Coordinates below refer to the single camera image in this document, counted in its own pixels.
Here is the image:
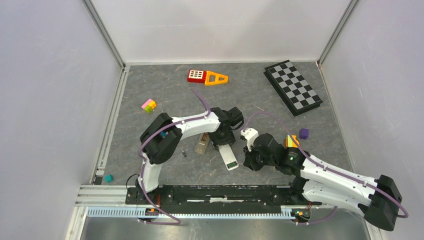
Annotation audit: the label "white remote control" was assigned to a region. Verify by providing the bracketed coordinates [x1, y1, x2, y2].
[218, 144, 239, 171]

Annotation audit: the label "green battery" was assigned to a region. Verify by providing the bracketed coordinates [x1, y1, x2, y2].
[227, 161, 238, 169]

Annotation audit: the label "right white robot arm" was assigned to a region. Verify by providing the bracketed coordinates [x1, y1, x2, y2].
[240, 128, 402, 232]

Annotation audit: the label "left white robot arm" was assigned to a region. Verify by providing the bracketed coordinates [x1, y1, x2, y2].
[137, 107, 244, 204]

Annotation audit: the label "orange yellow block stack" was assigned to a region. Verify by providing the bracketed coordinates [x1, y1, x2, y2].
[283, 134, 300, 148]

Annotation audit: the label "purple cube block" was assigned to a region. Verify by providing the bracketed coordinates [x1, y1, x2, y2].
[299, 128, 309, 140]

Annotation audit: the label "orange triangular toy block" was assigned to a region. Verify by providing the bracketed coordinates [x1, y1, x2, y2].
[204, 71, 229, 86]

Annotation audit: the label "red white window block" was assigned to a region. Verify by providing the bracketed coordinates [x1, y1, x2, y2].
[187, 69, 207, 84]

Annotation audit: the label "black grey chessboard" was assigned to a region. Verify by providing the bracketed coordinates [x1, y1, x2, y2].
[263, 60, 323, 117]

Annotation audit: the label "pink yellow green blocks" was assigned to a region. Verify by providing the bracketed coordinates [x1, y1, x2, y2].
[141, 98, 157, 113]

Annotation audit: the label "small teal cube block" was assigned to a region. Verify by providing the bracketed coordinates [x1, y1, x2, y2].
[103, 174, 114, 183]

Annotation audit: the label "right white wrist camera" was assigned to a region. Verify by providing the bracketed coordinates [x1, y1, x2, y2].
[240, 128, 259, 152]

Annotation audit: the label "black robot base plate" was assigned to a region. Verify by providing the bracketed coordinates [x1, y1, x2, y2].
[125, 185, 309, 214]

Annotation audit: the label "white slotted cable duct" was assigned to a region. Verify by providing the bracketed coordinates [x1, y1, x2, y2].
[86, 206, 295, 220]

